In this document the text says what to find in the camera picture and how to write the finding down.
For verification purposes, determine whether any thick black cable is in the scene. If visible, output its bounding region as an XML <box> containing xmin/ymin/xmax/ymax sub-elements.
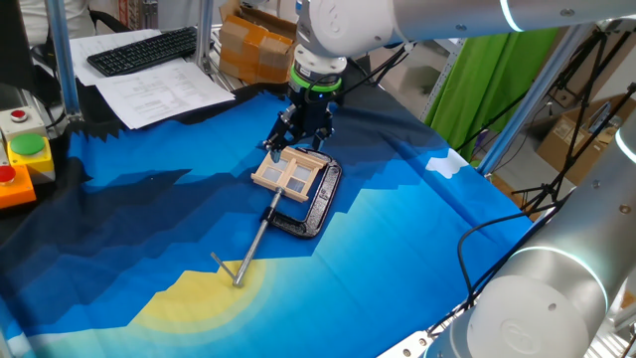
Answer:
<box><xmin>426</xmin><ymin>198</ymin><xmax>572</xmax><ymax>339</ymax></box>

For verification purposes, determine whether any black tripod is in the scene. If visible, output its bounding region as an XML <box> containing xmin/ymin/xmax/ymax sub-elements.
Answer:
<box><xmin>511</xmin><ymin>29</ymin><xmax>636</xmax><ymax>215</ymax></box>

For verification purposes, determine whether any yellow box with green button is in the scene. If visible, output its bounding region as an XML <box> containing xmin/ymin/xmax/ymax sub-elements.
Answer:
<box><xmin>6</xmin><ymin>132</ymin><xmax>56</xmax><ymax>185</ymax></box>

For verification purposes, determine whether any black C-clamp with steel screw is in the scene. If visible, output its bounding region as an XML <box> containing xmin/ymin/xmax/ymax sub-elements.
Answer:
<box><xmin>210</xmin><ymin>147</ymin><xmax>344</xmax><ymax>289</ymax></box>

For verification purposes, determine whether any miniature wooden sliding window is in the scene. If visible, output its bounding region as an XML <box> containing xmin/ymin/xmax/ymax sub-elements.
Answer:
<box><xmin>249</xmin><ymin>145</ymin><xmax>330</xmax><ymax>204</ymax></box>

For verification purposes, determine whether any thin black cable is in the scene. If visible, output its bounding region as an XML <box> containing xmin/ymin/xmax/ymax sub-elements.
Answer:
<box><xmin>341</xmin><ymin>44</ymin><xmax>414</xmax><ymax>98</ymax></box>

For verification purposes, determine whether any aluminium mounting plate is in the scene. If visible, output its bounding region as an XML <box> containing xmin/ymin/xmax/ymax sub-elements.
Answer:
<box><xmin>377</xmin><ymin>330</ymin><xmax>448</xmax><ymax>358</ymax></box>

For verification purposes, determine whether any black monitor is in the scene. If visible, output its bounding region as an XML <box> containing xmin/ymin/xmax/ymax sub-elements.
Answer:
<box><xmin>0</xmin><ymin>0</ymin><xmax>36</xmax><ymax>93</ymax></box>

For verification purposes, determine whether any black computer keyboard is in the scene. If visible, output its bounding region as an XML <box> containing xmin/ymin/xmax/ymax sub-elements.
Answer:
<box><xmin>85</xmin><ymin>25</ymin><xmax>199</xmax><ymax>79</ymax></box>

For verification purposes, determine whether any aluminium frame post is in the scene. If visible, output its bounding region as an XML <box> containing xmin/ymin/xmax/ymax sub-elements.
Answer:
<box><xmin>44</xmin><ymin>0</ymin><xmax>83</xmax><ymax>121</ymax></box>
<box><xmin>476</xmin><ymin>22</ymin><xmax>597</xmax><ymax>178</ymax></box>
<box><xmin>195</xmin><ymin>0</ymin><xmax>216</xmax><ymax>72</ymax></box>

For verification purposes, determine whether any grey box with red button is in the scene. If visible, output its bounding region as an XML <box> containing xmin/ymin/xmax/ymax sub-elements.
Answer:
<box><xmin>0</xmin><ymin>104</ymin><xmax>49</xmax><ymax>143</ymax></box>

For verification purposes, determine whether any person in white shirt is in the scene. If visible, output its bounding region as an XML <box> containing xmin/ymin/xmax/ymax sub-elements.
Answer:
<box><xmin>19</xmin><ymin>0</ymin><xmax>95</xmax><ymax>46</ymax></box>

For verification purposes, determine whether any green curtain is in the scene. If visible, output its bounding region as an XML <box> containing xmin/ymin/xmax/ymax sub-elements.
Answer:
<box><xmin>424</xmin><ymin>27</ymin><xmax>560</xmax><ymax>163</ymax></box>

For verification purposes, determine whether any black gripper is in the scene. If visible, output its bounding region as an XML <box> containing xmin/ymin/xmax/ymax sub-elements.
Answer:
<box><xmin>261</xmin><ymin>85</ymin><xmax>343</xmax><ymax>162</ymax></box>

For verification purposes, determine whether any orange box with red button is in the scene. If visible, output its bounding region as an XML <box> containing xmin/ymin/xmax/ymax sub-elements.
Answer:
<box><xmin>0</xmin><ymin>163</ymin><xmax>38</xmax><ymax>210</ymax></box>

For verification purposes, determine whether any white metal shelf rack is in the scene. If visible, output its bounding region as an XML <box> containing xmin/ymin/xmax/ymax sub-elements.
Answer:
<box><xmin>421</xmin><ymin>37</ymin><xmax>468</xmax><ymax>120</ymax></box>

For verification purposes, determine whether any blue landscape print cloth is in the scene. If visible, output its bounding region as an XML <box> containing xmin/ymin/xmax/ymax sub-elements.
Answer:
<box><xmin>0</xmin><ymin>84</ymin><xmax>536</xmax><ymax>358</ymax></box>

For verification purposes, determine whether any cardboard box with orange tape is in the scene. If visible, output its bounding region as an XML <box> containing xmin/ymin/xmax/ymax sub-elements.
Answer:
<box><xmin>218</xmin><ymin>0</ymin><xmax>299</xmax><ymax>86</ymax></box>

